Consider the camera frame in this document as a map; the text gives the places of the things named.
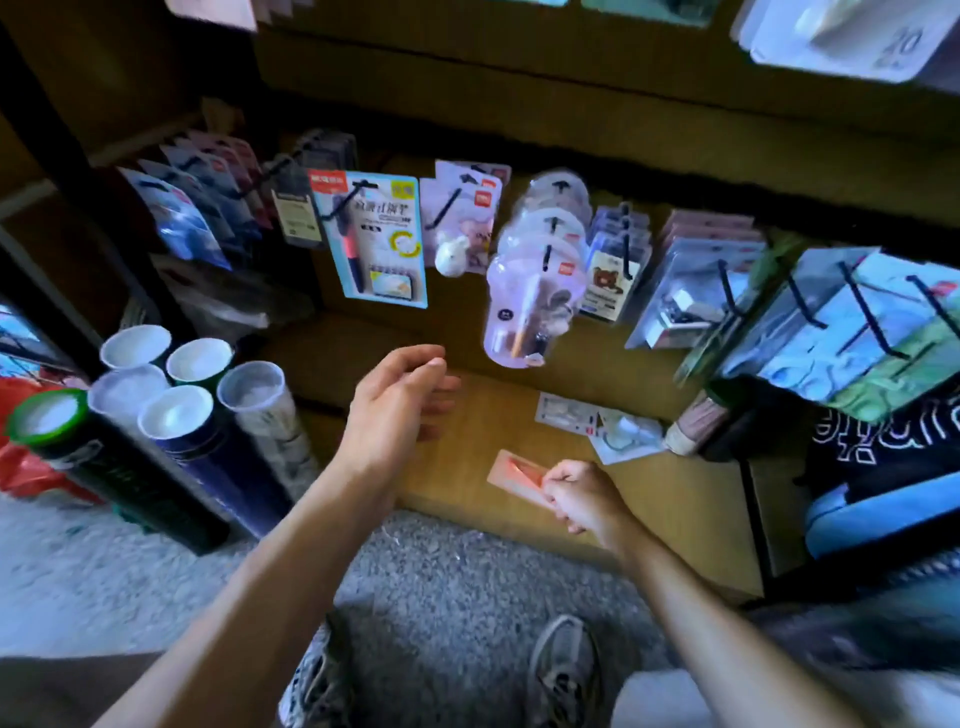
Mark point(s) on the person's left hand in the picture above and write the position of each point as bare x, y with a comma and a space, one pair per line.
382, 420

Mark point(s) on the person's right hand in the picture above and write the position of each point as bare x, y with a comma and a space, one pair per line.
592, 502

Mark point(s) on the person's left fingers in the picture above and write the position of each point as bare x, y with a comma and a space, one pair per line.
424, 382

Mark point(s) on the person's right fingers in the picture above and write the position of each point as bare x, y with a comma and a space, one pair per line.
564, 495

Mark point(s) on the orange packet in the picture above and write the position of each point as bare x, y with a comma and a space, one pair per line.
514, 472

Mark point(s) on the person's left forearm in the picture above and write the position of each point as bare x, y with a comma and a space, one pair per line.
262, 600

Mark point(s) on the person's right forearm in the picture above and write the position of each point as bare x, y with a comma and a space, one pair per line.
712, 630

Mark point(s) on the wooden display shelf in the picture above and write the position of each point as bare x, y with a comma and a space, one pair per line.
487, 420

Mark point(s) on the flat white card packet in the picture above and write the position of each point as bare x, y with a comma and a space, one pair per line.
562, 412

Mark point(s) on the clear blister packet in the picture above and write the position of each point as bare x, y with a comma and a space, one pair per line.
626, 439

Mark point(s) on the clear cup-shaped stationery packs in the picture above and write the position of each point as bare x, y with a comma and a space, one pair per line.
532, 292

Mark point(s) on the pink striped paper roll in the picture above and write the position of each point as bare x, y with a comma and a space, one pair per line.
694, 424

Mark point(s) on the blue pen blister pack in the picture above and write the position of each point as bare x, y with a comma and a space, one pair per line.
375, 240

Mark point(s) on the pink packets with white plush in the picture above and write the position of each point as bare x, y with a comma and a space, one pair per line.
465, 214

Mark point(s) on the person's right grey sneaker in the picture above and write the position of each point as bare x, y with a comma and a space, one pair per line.
566, 675

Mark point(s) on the person's grey sneaker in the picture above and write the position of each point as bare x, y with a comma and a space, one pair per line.
319, 682
566, 675

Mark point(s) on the dark packet with pale label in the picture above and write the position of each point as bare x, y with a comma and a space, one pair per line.
298, 214

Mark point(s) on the bear print card packets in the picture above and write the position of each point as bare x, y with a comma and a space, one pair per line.
611, 281

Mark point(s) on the clear plastic bags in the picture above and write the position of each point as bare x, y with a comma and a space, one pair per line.
225, 296

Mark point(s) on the person's right leg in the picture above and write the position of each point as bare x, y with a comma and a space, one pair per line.
660, 701

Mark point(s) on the person's leg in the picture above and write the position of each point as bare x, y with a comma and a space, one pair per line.
67, 690
660, 701

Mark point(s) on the pink-topped clear blister packs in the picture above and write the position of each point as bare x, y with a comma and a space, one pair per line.
690, 292

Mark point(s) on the bundle of white-capped paper tubes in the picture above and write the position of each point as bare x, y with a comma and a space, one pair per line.
180, 435

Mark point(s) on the green hanging package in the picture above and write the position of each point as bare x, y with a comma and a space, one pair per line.
739, 315

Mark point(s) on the dark hanging packets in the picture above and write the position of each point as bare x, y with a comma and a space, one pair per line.
326, 150

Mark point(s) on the row of blue hanging packets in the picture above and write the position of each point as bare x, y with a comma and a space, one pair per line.
195, 202

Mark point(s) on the person's left grey sneaker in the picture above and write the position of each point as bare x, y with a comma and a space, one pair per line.
319, 682

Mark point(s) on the light blue pouch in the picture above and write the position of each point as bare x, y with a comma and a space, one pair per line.
877, 517

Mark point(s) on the blue landscape print packs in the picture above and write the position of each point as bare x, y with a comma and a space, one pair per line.
847, 337

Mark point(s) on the black bag with white print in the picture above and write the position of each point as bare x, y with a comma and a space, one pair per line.
885, 446

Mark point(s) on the red plastic bag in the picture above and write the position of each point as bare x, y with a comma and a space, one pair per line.
26, 465

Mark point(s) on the person's left leg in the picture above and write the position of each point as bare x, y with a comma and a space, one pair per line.
67, 690

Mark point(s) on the white hanging package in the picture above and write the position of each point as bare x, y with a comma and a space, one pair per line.
847, 34

